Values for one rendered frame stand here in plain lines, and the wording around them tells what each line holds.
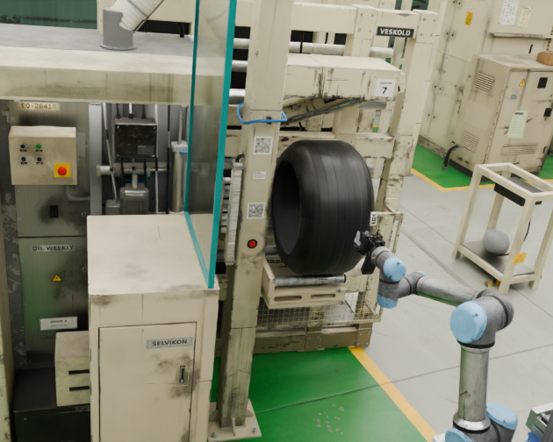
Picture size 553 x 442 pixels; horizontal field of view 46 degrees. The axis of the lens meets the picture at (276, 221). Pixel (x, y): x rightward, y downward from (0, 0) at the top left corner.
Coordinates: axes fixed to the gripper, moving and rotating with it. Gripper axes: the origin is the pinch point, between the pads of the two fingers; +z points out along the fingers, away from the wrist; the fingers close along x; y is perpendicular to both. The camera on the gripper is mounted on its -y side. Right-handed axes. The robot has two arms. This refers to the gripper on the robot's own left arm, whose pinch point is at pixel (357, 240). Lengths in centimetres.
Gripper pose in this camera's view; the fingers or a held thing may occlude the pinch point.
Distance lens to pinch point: 258.2
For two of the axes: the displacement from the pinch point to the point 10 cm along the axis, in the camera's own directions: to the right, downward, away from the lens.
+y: 0.8, -9.4, -3.3
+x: -9.6, 0.1, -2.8
